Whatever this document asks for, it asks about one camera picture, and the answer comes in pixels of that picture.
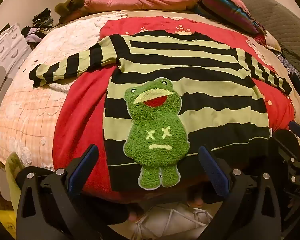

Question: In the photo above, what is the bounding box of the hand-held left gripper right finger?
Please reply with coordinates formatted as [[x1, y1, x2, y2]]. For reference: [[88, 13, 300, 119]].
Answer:
[[198, 145, 283, 240]]

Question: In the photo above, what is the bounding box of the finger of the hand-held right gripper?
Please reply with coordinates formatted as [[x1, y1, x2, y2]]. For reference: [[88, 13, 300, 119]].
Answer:
[[271, 129, 300, 160], [289, 120, 300, 143]]

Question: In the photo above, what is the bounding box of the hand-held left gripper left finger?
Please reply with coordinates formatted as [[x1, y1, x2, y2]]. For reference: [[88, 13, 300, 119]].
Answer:
[[16, 144, 108, 240]]

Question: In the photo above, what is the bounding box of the striped sweater with frog patch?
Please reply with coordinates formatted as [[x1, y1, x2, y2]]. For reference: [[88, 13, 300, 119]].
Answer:
[[29, 30, 293, 192]]

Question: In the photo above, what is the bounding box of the floral clothes heap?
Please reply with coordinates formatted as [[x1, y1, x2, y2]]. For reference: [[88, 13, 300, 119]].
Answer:
[[277, 52, 300, 98]]

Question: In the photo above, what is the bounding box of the pile of dark clothes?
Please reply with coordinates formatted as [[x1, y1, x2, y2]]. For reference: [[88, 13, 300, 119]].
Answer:
[[21, 7, 55, 43]]

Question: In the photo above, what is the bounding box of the red fleece blanket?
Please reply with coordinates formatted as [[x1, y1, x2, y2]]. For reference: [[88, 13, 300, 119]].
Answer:
[[52, 16, 295, 203]]

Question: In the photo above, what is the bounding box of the pink quilted bedspread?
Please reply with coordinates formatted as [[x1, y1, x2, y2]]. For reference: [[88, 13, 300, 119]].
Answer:
[[0, 10, 300, 173]]

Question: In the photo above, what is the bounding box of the cream pillow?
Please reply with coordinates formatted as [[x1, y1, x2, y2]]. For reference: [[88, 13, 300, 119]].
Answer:
[[264, 33, 282, 52]]

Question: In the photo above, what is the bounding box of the grey quilted headboard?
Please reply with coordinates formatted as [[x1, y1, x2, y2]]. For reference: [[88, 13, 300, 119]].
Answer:
[[220, 0, 300, 80]]

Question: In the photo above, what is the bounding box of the white drawer cabinet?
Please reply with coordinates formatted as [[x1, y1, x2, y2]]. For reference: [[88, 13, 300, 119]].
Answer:
[[0, 24, 32, 76]]

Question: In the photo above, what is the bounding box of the multicoloured striped pillow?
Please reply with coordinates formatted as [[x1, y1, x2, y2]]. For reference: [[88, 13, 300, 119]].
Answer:
[[194, 0, 267, 35]]

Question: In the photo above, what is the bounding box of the brown furry coat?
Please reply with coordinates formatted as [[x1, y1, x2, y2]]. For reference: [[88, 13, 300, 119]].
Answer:
[[55, 0, 125, 23]]

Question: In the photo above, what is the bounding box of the white wire rack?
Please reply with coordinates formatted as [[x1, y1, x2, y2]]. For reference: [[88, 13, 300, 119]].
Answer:
[[109, 200, 215, 240]]

